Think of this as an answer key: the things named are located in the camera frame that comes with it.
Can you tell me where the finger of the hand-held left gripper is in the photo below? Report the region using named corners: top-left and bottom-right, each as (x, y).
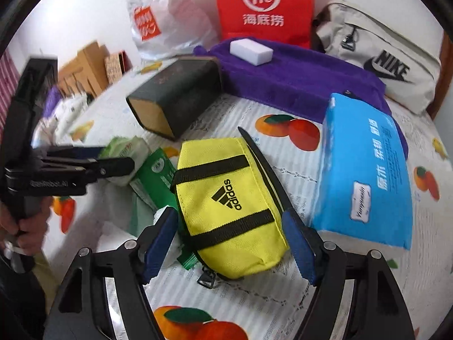
top-left (42, 156), bottom-right (136, 186)
top-left (33, 144), bottom-right (108, 165)

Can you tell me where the beige waist bag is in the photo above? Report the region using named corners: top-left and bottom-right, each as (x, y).
top-left (311, 2), bottom-right (443, 116)

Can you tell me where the large cardboard box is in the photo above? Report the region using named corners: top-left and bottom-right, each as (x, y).
top-left (76, 41), bottom-right (111, 97)

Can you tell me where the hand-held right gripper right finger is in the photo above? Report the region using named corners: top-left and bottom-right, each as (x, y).
top-left (281, 207), bottom-right (416, 340)

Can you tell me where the dark rectangular box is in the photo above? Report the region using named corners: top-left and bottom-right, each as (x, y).
top-left (125, 56), bottom-right (223, 141)

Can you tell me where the small purple cloth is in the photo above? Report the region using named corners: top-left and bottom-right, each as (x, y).
top-left (43, 85), bottom-right (63, 114)

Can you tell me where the person's left hand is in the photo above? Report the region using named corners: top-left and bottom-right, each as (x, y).
top-left (0, 201), bottom-right (51, 257)

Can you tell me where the light green tissue pack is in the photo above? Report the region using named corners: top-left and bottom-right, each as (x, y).
top-left (97, 135), bottom-right (151, 187)

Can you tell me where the white plastic bag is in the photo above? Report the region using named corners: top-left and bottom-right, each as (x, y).
top-left (122, 0), bottom-right (221, 61)

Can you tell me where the purple towel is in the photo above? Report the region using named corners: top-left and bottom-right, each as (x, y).
top-left (193, 37), bottom-right (410, 161)

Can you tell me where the white crumpled bag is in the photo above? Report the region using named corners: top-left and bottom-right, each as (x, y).
top-left (33, 92), bottom-right (90, 149)

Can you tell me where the striped pink cloth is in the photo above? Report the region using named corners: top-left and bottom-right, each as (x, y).
top-left (0, 50), bottom-right (21, 116)

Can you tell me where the yellow zip pouch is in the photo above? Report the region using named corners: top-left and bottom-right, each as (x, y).
top-left (170, 126), bottom-right (305, 290)

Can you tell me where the fruit print bed sheet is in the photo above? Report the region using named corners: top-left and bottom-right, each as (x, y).
top-left (28, 57), bottom-right (453, 340)

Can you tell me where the brown patterned box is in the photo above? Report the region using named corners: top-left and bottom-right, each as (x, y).
top-left (104, 51), bottom-right (134, 86)

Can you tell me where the small cardboard box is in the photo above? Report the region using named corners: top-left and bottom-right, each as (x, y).
top-left (57, 57), bottom-right (83, 94)

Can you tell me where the blue tissue pack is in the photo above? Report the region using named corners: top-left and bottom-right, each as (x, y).
top-left (308, 92), bottom-right (414, 251)

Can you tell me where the green plastic packet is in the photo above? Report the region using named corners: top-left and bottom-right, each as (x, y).
top-left (128, 148), bottom-right (199, 270)

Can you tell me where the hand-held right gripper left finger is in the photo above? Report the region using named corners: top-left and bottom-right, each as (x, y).
top-left (44, 206), bottom-right (179, 340)

